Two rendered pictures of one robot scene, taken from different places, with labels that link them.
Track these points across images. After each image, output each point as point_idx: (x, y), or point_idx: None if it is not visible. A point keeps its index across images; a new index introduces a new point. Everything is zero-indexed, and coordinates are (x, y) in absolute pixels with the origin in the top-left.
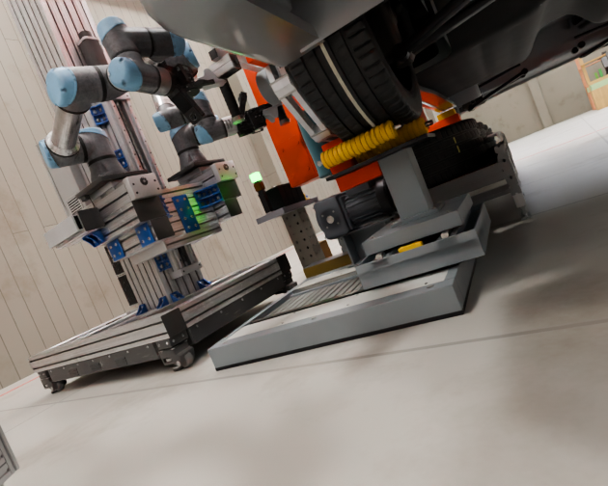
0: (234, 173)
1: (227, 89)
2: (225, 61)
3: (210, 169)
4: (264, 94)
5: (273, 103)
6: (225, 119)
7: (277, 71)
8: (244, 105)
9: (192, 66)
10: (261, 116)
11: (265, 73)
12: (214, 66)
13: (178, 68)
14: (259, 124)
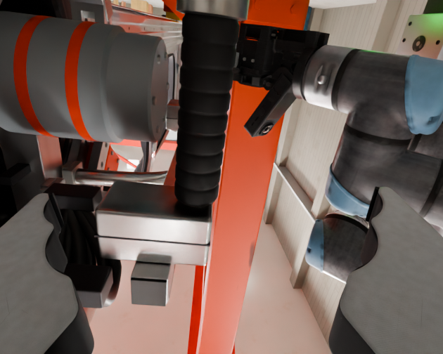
0: (411, 24)
1: (181, 158)
2: (124, 244)
3: None
4: (140, 69)
5: (148, 37)
6: (323, 97)
7: (57, 102)
8: (261, 103)
9: (325, 230)
10: (242, 55)
11: (103, 121)
12: (178, 255)
13: (351, 246)
14: (258, 35)
